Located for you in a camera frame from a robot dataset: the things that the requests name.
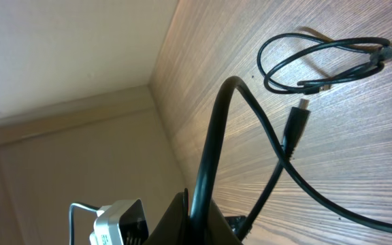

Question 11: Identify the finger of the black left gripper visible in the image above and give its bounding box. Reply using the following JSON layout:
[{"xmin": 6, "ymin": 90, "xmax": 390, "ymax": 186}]
[{"xmin": 225, "ymin": 215, "xmax": 246, "ymax": 235}]

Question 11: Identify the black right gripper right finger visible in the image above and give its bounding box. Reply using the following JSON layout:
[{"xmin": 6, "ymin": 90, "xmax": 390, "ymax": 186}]
[{"xmin": 201, "ymin": 199, "xmax": 242, "ymax": 245}]

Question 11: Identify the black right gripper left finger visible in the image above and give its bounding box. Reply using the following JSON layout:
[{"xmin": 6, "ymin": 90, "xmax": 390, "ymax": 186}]
[{"xmin": 143, "ymin": 188, "xmax": 189, "ymax": 245}]

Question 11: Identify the black cable blue USB plug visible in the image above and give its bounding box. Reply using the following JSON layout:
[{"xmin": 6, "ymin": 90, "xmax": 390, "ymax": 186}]
[{"xmin": 190, "ymin": 76, "xmax": 392, "ymax": 244}]

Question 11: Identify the black cable gold plug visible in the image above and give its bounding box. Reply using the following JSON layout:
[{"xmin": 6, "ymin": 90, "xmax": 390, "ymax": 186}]
[{"xmin": 257, "ymin": 33, "xmax": 392, "ymax": 95}]

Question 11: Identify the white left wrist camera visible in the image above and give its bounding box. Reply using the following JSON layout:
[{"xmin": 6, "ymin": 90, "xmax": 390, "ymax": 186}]
[{"xmin": 89, "ymin": 199, "xmax": 149, "ymax": 245}]

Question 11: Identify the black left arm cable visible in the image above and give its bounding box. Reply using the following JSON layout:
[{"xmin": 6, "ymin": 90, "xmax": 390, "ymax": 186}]
[{"xmin": 68, "ymin": 202, "xmax": 101, "ymax": 245}]

